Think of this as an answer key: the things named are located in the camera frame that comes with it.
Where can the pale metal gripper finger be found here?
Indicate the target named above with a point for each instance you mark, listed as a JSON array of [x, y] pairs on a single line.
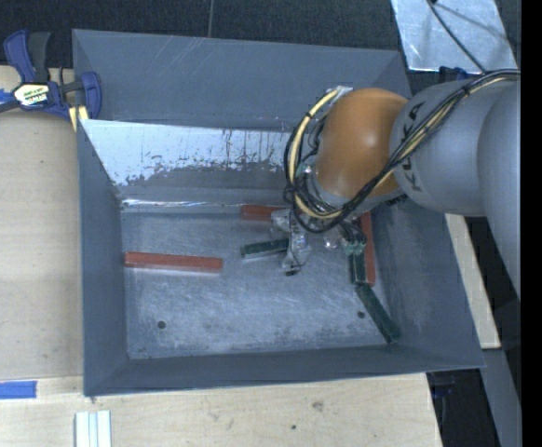
[[304, 251], [291, 260]]

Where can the dark green flat block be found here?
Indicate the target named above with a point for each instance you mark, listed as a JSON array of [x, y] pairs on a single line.
[[264, 247], [379, 314]]

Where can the red-brown flat block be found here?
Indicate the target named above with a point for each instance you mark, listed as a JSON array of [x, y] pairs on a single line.
[[256, 212], [173, 262], [369, 259]]

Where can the grey metal bin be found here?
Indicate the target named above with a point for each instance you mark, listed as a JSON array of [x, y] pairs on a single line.
[[234, 305]]

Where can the pale wood board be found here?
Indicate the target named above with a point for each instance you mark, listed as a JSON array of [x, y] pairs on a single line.
[[36, 249]]

